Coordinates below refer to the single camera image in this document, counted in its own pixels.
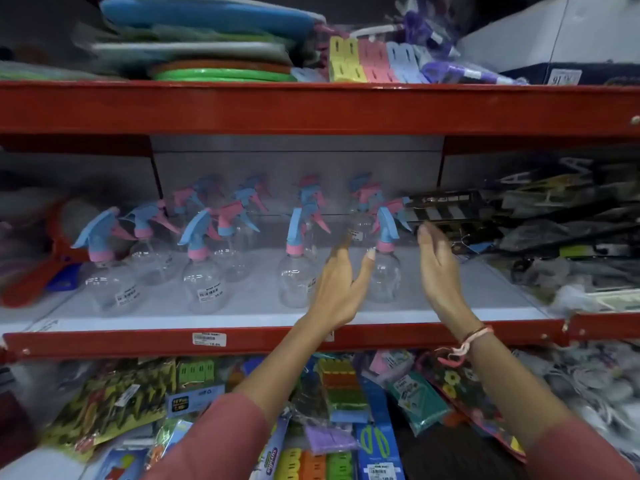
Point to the blue card label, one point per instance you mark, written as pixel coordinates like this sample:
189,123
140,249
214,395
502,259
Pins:
192,400

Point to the person's right hand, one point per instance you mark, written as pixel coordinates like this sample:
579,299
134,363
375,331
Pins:
442,279

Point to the purple plastic packets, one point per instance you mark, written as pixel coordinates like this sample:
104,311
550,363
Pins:
450,69

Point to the person's right forearm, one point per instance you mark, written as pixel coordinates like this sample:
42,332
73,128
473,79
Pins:
510,384

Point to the teal plastic packet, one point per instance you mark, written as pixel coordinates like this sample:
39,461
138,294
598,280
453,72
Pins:
420,402

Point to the purple clothes pegs pack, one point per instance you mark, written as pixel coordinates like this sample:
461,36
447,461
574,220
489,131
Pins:
330,438

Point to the pink card packet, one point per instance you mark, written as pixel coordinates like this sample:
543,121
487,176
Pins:
390,362

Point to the yellow green toy packet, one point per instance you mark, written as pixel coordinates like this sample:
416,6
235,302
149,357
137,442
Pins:
110,399

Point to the pile of black packets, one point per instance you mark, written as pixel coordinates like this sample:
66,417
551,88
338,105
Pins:
560,229

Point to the pile of white packets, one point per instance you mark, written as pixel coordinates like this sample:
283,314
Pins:
600,384

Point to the floral print packet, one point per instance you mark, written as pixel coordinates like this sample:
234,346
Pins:
460,394

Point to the black striped packet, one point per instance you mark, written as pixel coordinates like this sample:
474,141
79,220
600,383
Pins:
442,207

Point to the group of clear spray bottles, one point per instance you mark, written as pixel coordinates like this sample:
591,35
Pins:
200,264

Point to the white cardboard box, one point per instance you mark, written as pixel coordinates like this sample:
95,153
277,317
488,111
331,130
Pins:
550,29

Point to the light blue clothes pegs pack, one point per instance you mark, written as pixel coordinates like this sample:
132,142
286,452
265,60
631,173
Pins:
407,62

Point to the grey wrapped tray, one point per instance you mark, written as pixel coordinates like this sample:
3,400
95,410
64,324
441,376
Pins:
190,50

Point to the pink right sleeve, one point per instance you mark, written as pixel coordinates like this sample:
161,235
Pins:
580,454

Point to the blue white tube pack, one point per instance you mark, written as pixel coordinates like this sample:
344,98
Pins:
272,452

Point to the blue scissors pack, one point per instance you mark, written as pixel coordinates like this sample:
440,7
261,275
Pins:
377,444

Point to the pink left sleeve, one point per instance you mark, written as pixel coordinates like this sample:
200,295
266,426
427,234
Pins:
220,444

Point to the yellow clothes pegs pack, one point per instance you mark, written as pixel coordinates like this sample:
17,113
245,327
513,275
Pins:
345,59

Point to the green clothes pegs pack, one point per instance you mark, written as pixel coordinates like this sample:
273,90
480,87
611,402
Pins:
196,373

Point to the yellow orange green pegs pack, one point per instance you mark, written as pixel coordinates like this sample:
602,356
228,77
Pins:
315,467

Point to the white price label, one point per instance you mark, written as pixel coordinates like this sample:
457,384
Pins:
209,339

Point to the person's right fingers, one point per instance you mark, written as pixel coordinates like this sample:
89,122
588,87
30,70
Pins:
430,242

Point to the orange plastic swatter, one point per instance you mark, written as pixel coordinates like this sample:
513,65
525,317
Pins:
35,282

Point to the person's left hand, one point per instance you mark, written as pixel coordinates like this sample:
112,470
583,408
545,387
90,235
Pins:
337,294

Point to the pink sleeve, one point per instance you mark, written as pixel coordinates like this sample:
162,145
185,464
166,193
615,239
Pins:
580,454
220,444

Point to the person's left thumb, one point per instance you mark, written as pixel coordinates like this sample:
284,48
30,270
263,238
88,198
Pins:
367,269

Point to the person's left forearm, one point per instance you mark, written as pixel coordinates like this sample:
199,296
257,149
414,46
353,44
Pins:
287,364

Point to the pink clothes pegs pack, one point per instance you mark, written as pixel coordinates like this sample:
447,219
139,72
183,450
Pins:
377,62

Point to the red metal shelf beam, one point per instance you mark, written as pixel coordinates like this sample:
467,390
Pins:
150,342
300,108

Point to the white shelf board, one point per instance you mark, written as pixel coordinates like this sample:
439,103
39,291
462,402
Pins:
250,302

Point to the multicolour clothes pegs pack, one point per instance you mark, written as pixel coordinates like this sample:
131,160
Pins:
342,389

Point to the dark blue box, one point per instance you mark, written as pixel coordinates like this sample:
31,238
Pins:
610,73

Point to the green plastic plate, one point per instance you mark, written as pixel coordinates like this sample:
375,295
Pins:
225,75

